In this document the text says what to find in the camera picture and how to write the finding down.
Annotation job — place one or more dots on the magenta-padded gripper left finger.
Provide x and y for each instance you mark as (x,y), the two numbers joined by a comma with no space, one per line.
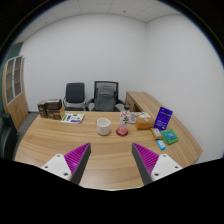
(71,163)

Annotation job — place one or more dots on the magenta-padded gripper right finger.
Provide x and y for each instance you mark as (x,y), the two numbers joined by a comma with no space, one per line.
(150,163)

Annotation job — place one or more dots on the clear bottle with white label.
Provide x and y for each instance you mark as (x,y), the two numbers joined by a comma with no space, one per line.
(124,121)

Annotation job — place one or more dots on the small blue white box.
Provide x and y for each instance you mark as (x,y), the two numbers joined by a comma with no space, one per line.
(161,145)

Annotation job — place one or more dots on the green packet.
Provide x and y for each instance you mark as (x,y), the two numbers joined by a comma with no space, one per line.
(169,136)

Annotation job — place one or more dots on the orange cardboard box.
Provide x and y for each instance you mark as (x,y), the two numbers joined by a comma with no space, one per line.
(144,123)

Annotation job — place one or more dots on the flat round red coaster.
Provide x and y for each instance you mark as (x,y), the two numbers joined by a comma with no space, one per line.
(117,133)

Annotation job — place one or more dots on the white green purple leaflet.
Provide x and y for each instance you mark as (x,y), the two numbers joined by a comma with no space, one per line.
(72,118)

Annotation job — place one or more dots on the purple pouch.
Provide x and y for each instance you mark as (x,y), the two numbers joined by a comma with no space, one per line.
(163,118)

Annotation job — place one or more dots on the white speckled mug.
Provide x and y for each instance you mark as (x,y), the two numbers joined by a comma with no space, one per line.
(103,127)

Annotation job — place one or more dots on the wooden side desk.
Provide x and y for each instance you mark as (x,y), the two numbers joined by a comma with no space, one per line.
(143,100)

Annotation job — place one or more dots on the black mesh office chair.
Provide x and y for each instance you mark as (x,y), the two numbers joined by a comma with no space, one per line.
(118,103)

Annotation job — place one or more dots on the black armchair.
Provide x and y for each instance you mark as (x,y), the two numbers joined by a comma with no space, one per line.
(7,136)

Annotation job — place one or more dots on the black padded office chair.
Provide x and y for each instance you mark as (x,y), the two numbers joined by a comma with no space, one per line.
(75,93)

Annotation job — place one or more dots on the grey backpack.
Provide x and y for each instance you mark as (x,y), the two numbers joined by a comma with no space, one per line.
(105,98)

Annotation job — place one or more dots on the wooden shelf cabinet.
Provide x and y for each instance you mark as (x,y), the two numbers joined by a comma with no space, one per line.
(15,96)

